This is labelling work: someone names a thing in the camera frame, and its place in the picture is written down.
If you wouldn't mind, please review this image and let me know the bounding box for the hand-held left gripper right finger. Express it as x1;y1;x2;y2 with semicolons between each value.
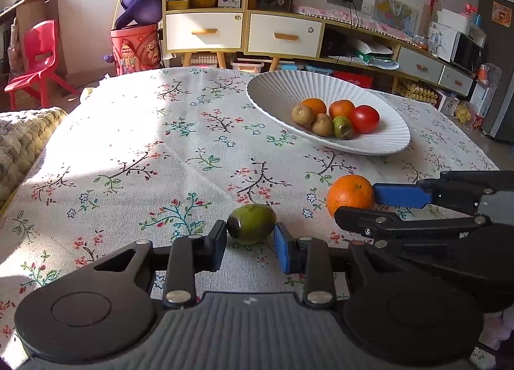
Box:
274;222;402;311

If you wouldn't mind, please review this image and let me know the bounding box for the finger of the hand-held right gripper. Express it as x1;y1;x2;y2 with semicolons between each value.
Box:
334;206;492;246
373;170;496;215

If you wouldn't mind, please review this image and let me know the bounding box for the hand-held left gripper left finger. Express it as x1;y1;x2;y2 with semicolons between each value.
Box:
93;219;229;311

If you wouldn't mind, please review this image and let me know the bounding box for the green fruit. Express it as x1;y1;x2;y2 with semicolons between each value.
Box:
227;204;278;245
332;116;355;141

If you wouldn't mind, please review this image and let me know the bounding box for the large orange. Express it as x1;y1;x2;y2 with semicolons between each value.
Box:
326;174;376;218

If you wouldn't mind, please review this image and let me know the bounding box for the red tomato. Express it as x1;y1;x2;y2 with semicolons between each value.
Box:
349;105;380;134

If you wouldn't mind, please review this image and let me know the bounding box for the small smooth orange fruit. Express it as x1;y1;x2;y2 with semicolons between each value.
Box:
328;99;356;121

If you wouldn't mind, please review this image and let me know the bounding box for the brown kiwi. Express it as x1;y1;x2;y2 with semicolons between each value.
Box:
291;104;315;128
312;113;334;138

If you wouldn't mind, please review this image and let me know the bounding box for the small rough mandarin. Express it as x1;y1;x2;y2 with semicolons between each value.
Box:
301;98;328;118

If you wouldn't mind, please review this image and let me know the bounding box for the white ribbed plate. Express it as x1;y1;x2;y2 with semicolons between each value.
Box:
246;70;411;156

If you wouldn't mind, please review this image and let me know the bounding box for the floral tablecloth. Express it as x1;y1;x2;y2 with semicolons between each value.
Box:
0;67;502;370

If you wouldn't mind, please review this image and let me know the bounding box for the yellow bag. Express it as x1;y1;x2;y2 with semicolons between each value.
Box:
455;101;475;124

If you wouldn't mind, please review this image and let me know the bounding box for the yellow egg carton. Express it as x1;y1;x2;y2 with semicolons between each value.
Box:
395;77;439;104

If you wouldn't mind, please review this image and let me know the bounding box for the white carton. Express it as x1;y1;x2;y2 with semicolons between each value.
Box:
469;82;497;130

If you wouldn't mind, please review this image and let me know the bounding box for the red box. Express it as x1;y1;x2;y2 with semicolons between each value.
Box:
332;69;368;88

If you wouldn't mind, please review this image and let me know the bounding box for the long low cabinet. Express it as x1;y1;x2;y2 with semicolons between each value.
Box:
320;17;479;98

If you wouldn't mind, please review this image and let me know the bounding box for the stack of papers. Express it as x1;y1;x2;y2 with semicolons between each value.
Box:
346;38;401;70

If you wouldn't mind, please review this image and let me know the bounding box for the dark refrigerator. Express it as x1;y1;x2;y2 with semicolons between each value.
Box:
479;0;514;142

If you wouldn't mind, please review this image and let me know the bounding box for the black microwave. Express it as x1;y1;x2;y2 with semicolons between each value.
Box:
449;32;487;72

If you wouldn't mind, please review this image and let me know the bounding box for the black box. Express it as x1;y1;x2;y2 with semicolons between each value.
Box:
321;28;349;58

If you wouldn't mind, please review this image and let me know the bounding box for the pink cloth runner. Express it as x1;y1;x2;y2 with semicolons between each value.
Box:
292;4;419;42

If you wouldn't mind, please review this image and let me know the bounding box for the white drawer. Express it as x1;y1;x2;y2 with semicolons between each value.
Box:
248;13;323;58
165;12;244;51

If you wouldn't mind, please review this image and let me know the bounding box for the orange fridge sticker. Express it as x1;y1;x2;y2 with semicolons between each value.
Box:
492;1;513;28

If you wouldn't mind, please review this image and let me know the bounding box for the red printed bucket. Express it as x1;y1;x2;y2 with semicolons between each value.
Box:
110;23;163;77

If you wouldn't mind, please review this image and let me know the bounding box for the beige knitted blanket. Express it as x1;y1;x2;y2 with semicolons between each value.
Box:
0;107;67;211

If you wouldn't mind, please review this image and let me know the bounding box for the yellow-framed shelf cabinet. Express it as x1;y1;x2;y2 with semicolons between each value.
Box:
162;0;327;70

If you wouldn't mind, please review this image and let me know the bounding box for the purple toy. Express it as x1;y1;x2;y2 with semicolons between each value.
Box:
113;0;164;32

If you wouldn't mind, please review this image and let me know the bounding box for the red plastic chair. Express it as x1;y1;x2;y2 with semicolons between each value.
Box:
4;20;79;111

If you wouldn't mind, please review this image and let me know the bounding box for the grey wall socket panel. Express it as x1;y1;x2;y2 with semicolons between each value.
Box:
326;0;364;14

